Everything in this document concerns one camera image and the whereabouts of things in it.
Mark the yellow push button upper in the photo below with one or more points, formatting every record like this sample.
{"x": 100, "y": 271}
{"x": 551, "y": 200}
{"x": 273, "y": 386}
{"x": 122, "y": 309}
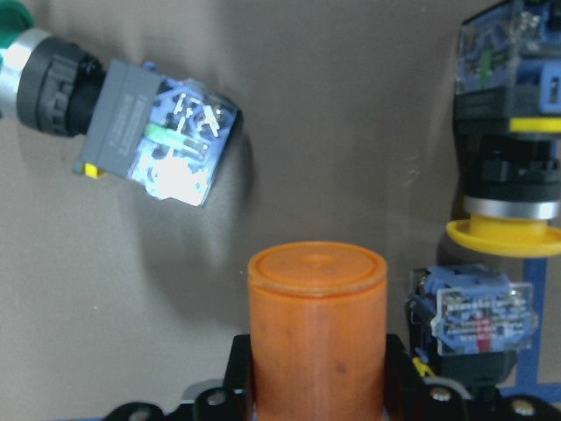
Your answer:
{"x": 507, "y": 110}

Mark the plain orange cylinder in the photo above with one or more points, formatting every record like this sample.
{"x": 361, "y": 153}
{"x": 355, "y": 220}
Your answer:
{"x": 318, "y": 317}

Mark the yellow push button lower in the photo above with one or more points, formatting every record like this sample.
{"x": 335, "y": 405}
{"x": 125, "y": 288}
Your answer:
{"x": 467, "y": 323}

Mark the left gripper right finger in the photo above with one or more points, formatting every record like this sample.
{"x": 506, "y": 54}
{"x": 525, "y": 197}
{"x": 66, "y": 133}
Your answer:
{"x": 405, "y": 392}

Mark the yellow push button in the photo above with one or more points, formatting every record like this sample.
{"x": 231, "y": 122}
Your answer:
{"x": 467, "y": 323}
{"x": 507, "y": 110}

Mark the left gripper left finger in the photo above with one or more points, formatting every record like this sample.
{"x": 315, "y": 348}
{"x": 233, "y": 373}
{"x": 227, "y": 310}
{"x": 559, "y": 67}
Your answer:
{"x": 238, "y": 380}

